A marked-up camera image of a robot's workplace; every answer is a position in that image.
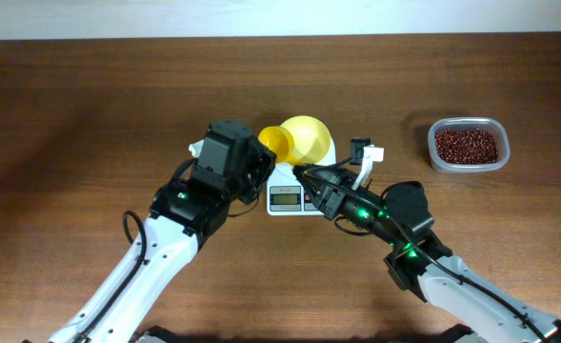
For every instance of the clear plastic bean container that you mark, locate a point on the clear plastic bean container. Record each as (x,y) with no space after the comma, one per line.
(469,123)

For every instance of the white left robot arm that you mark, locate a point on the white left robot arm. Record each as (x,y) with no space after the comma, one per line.
(231,164)

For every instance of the yellow plastic measuring scoop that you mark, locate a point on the yellow plastic measuring scoop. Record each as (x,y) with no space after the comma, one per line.
(278,140)

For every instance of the white digital kitchen scale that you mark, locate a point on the white digital kitchen scale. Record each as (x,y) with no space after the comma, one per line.
(285,195)

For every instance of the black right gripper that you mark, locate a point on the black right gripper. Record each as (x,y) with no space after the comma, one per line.
(332,191)

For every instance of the yellow plastic bowl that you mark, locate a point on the yellow plastic bowl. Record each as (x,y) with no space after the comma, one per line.
(312,141)

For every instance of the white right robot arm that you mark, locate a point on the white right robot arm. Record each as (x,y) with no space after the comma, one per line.
(419,262)

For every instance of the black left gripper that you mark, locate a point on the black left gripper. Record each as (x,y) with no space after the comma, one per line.
(265,160)

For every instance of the red beans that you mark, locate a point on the red beans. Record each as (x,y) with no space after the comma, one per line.
(466,147)

